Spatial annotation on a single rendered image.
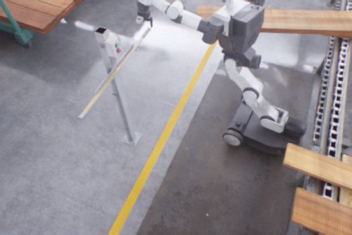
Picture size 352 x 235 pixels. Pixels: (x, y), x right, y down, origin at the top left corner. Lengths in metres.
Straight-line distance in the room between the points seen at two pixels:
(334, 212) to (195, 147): 1.37
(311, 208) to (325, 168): 0.27
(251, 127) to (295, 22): 0.98
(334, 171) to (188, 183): 1.21
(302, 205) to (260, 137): 1.08
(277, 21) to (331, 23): 0.44
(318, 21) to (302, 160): 1.32
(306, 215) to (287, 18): 1.62
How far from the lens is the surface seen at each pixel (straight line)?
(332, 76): 2.37
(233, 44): 2.01
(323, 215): 1.69
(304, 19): 2.63
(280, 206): 2.57
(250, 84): 2.31
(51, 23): 3.38
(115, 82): 2.00
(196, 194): 2.45
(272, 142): 2.61
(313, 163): 1.79
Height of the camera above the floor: 2.34
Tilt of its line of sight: 55 degrees down
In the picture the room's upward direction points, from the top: 1 degrees clockwise
